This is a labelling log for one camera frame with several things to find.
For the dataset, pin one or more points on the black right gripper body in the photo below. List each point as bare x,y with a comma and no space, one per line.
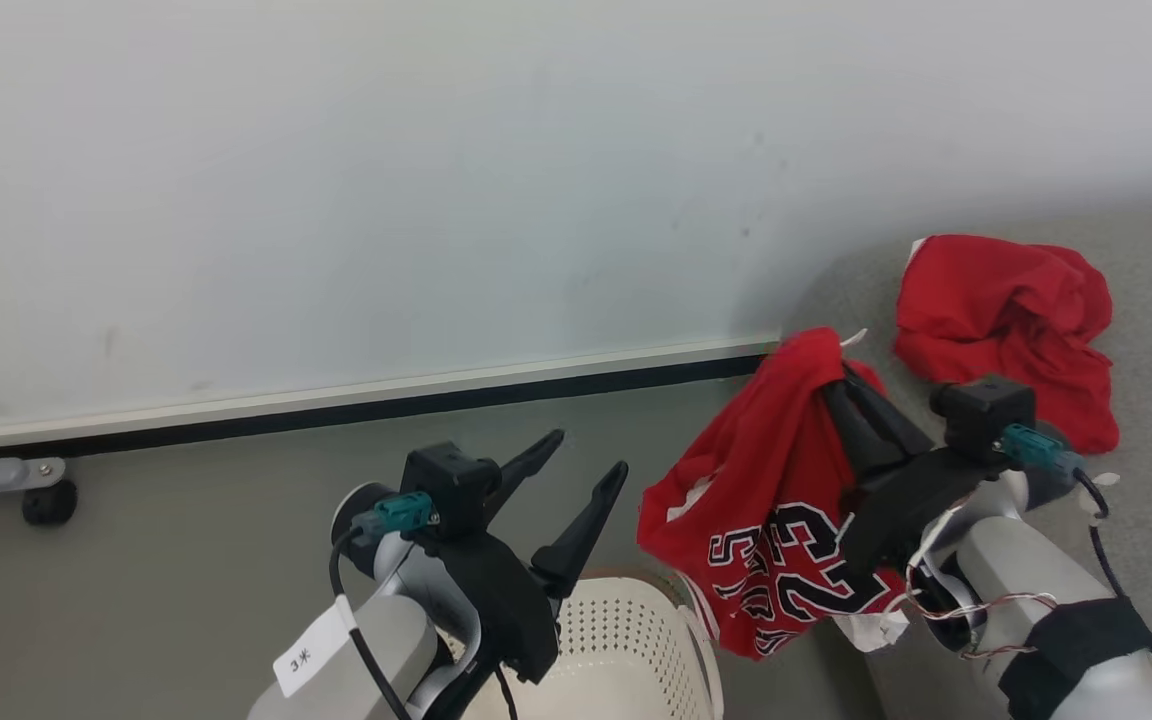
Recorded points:
901,520

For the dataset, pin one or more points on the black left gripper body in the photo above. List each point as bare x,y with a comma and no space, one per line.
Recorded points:
506,610

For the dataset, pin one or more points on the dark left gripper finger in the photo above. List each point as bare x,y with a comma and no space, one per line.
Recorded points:
586,530
526,468

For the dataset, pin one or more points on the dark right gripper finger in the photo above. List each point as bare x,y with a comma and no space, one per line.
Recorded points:
851,430
886,420

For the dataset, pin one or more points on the red basketball jersey number 23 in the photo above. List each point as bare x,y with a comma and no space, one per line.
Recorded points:
766,470

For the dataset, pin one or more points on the plain red garment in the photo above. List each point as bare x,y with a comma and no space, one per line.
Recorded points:
1006,300

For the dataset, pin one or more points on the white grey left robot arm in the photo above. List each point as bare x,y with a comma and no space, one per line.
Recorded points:
386,650

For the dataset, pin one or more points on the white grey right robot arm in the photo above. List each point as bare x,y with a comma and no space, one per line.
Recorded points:
1016,570

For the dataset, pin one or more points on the beige perforated plastic laundry basket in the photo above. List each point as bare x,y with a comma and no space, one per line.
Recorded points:
616,640

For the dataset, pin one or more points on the white and black baseboard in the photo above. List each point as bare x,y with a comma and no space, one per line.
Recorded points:
356,400

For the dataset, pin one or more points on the black caster wheel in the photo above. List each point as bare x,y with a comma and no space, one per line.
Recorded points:
49,503

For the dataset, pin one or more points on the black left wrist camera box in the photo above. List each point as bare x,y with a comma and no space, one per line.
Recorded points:
451,490

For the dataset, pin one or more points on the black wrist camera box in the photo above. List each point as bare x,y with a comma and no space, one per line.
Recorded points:
451,490
981,410

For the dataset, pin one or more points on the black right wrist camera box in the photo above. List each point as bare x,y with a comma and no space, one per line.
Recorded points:
981,410

